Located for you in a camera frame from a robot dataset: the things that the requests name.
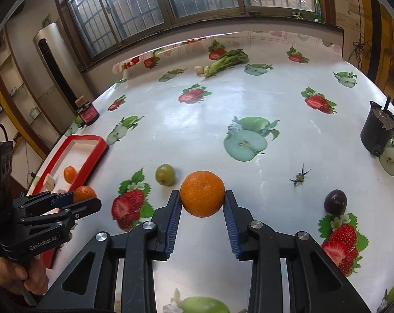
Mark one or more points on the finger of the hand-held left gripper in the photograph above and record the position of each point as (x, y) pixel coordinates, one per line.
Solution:
(64, 199)
(86, 207)

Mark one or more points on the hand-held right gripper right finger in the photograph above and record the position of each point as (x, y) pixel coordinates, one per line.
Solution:
(231, 225)

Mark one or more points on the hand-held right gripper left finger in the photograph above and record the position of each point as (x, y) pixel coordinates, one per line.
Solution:
(174, 221)

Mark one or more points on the orange kumquat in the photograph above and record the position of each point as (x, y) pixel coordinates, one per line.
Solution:
(84, 194)
(70, 173)

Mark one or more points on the orange mandarin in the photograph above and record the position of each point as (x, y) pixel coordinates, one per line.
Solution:
(202, 194)

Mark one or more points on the red rectangular tray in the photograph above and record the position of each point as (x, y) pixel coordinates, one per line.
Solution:
(100, 151)

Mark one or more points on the person's left hand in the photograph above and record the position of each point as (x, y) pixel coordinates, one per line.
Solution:
(37, 277)

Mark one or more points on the green round fruit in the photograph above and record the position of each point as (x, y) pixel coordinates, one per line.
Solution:
(165, 175)

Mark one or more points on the green fruit stem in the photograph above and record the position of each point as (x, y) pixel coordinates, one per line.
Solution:
(299, 177)

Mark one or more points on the dark red jar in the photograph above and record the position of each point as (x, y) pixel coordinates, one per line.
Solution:
(87, 112)

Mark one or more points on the dark purple plum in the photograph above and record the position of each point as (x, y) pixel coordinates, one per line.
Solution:
(335, 201)

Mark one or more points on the standing air conditioner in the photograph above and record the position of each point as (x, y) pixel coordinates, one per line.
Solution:
(51, 62)

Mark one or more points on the small beige chunk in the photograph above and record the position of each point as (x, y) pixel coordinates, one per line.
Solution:
(199, 69)

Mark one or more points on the green leafy vegetable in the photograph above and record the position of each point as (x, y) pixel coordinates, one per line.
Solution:
(224, 61)

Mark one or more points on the black cylindrical motor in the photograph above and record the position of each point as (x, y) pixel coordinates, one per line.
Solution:
(378, 130)

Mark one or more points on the barred window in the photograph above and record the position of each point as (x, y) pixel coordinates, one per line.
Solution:
(135, 6)

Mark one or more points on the small green plant scrap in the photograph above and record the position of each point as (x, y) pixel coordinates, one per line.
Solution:
(296, 15)

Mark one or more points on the green bottle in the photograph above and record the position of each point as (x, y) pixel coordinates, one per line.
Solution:
(318, 9)

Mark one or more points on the yellow wooden panel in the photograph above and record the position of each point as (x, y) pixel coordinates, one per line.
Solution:
(383, 22)

